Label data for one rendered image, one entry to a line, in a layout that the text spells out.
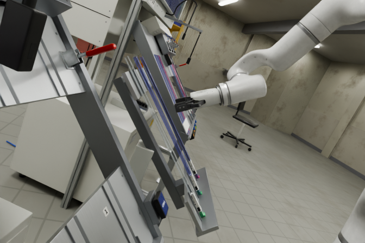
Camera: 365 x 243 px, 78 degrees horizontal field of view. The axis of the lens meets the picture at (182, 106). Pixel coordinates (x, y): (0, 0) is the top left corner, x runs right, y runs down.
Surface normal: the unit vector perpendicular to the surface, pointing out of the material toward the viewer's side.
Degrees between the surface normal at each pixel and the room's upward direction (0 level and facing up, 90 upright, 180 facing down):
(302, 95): 90
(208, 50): 90
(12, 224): 0
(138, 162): 90
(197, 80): 90
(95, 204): 44
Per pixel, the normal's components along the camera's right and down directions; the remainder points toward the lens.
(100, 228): 0.92, -0.37
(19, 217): 0.39, -0.90
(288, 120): 0.22, 0.29
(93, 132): -0.11, 0.16
